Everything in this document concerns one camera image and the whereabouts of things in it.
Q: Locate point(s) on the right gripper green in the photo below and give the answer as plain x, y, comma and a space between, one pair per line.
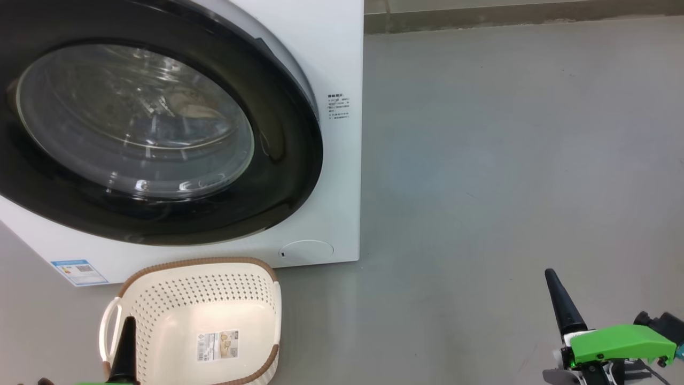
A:
620, 345

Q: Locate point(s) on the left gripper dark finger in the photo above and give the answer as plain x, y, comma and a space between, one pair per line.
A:
125, 358

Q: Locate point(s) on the washing machine glass door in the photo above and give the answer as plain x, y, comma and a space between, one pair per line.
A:
278, 176

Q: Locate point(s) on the white front-load washing machine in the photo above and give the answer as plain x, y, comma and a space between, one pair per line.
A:
336, 187

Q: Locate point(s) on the cream perforated laundry basket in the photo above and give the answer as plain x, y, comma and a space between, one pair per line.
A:
176, 310

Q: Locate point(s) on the paper product label sticker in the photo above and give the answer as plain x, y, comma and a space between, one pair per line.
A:
218, 345

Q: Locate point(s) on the blue energy label sticker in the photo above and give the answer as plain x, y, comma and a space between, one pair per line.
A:
80, 271

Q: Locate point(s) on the round white filter cover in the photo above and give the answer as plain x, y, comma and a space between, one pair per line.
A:
306, 251

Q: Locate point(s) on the black printed text label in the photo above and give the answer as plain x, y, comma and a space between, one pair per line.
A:
339, 107

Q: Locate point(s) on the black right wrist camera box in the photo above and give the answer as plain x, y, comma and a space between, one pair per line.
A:
662, 323

